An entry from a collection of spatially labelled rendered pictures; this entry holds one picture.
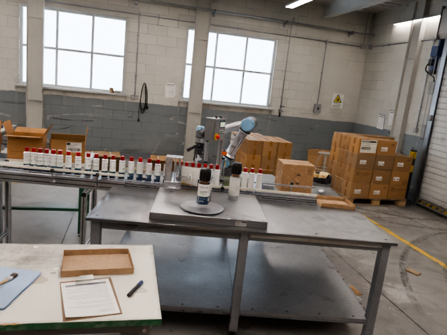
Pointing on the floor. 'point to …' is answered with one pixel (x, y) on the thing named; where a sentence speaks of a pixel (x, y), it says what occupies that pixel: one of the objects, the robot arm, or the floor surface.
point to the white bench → (122, 285)
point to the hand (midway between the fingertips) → (194, 162)
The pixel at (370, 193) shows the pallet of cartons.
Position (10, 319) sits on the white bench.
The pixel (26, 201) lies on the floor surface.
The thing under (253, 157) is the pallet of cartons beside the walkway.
